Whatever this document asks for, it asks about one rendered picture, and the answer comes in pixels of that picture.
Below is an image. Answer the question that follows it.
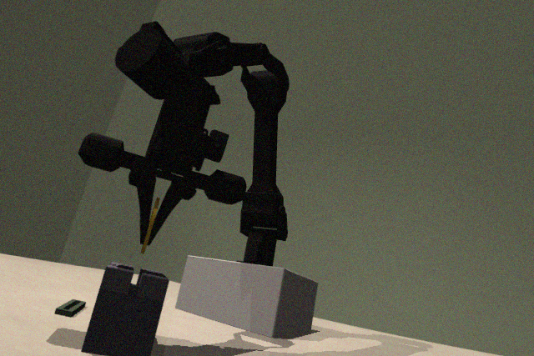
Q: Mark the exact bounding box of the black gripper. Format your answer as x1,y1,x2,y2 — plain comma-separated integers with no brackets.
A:
78,108,247,245

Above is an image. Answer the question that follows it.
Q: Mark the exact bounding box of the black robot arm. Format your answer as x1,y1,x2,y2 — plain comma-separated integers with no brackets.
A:
115,22,290,266

